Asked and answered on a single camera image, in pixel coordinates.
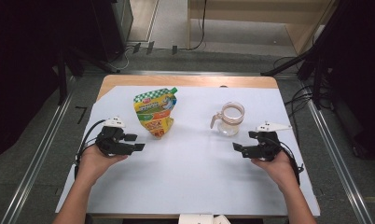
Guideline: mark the person's left hand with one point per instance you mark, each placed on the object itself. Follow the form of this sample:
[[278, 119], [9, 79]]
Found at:
[[94, 165]]

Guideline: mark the yellow green spout pouch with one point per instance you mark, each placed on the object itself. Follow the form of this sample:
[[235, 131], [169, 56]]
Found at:
[[154, 109]]

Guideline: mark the metal floor rail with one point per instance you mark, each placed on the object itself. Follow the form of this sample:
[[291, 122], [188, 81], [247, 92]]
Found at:
[[341, 165], [36, 168]]

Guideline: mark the light wooden shelf unit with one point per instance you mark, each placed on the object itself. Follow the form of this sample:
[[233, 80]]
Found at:
[[303, 34]]

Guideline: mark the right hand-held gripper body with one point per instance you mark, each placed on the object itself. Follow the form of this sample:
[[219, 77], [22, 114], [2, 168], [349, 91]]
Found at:
[[266, 149]]

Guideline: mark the black curtain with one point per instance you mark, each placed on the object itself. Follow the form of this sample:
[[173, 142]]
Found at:
[[24, 62], [359, 77]]

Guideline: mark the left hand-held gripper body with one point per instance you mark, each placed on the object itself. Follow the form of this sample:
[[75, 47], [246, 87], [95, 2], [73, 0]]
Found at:
[[114, 144]]

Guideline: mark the dark grey cabinet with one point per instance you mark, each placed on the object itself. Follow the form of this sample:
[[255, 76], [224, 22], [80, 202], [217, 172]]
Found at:
[[120, 25]]

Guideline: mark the white object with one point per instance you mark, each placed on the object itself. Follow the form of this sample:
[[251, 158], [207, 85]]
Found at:
[[196, 219]]

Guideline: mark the black metal stand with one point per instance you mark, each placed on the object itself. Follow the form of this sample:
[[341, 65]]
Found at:
[[317, 71], [62, 77]]

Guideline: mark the person's right hand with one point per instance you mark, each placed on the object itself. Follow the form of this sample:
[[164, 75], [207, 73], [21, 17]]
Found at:
[[279, 171]]

